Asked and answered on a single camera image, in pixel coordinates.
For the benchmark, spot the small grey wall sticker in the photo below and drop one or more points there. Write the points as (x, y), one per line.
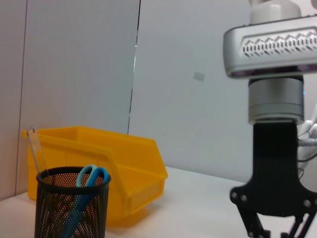
(199, 77)

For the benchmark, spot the blue scissors with sheath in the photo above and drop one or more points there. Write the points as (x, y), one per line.
(92, 174)

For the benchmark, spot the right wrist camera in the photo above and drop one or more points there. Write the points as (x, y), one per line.
(267, 59)

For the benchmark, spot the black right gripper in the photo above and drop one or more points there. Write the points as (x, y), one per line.
(275, 173)

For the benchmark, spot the yellow plastic bin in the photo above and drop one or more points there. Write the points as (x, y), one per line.
(136, 161)

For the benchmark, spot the transparent plastic ruler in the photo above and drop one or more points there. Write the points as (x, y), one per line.
(37, 148)

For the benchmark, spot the black mesh pen holder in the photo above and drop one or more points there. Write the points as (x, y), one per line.
(54, 210)

